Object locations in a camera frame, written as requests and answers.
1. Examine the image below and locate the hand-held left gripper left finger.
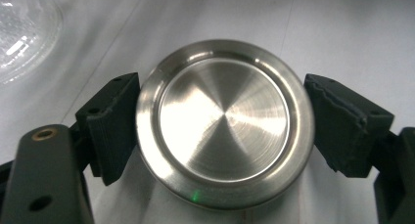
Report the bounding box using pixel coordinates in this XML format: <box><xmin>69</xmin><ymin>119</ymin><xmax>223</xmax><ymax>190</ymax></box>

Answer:
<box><xmin>74</xmin><ymin>71</ymin><xmax>142</xmax><ymax>187</ymax></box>

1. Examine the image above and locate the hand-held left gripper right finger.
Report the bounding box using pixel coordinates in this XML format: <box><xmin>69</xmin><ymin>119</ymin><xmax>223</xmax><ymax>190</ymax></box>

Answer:
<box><xmin>303</xmin><ymin>73</ymin><xmax>395</xmax><ymax>179</ymax></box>

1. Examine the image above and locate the round stainless steel lid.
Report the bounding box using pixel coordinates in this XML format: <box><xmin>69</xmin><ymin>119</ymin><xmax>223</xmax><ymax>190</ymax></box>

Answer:
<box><xmin>135</xmin><ymin>38</ymin><xmax>316</xmax><ymax>211</ymax></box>

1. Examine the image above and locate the clear glass bowl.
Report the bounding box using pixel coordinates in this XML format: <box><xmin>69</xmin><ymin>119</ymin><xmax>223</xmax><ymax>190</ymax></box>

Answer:
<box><xmin>0</xmin><ymin>0</ymin><xmax>64</xmax><ymax>85</ymax></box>

